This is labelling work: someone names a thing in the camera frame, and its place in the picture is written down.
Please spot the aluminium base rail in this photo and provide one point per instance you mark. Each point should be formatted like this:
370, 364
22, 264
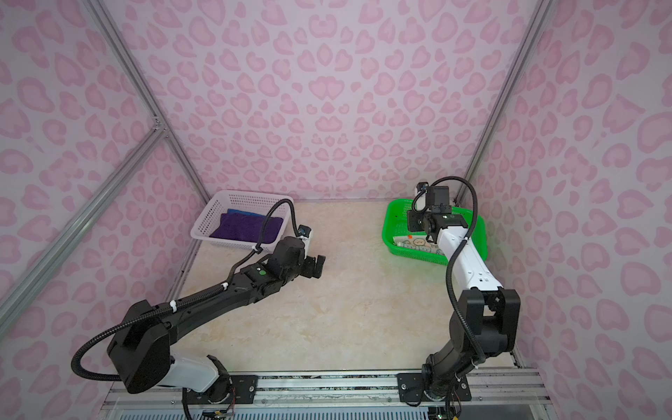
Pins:
487, 393

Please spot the right corner aluminium post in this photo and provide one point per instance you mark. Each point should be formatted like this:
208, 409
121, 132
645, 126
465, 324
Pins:
540, 18

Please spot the white plastic basket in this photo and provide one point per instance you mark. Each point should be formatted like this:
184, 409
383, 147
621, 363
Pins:
256, 202

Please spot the left corner aluminium post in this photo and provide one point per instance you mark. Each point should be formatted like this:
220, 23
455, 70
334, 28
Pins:
115, 40

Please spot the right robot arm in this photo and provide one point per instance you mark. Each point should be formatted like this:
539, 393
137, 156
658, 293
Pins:
485, 314

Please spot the purple towel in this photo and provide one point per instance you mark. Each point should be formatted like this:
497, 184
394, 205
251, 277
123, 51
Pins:
246, 228

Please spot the left diagonal aluminium strut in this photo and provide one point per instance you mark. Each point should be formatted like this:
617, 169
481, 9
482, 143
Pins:
35, 278

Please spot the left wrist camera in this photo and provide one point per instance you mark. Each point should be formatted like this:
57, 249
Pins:
305, 234

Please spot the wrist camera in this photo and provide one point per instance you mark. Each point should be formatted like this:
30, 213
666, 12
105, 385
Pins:
418, 203
305, 234

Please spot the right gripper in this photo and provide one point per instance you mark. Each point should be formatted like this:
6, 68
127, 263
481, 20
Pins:
410, 224

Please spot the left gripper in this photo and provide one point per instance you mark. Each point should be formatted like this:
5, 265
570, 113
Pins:
314, 269

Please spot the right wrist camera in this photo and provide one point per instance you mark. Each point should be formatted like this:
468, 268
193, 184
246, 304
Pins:
418, 203

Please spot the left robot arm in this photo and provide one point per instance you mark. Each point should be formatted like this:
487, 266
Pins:
141, 351

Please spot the green plastic basket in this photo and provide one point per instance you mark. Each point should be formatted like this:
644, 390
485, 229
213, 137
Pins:
395, 224

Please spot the patterned towel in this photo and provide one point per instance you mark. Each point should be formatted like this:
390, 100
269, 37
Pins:
417, 243

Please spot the blue towel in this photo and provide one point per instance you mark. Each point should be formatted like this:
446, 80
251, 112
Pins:
241, 212

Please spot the corner aluminium post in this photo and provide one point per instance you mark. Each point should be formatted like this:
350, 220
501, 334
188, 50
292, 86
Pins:
115, 40
540, 18

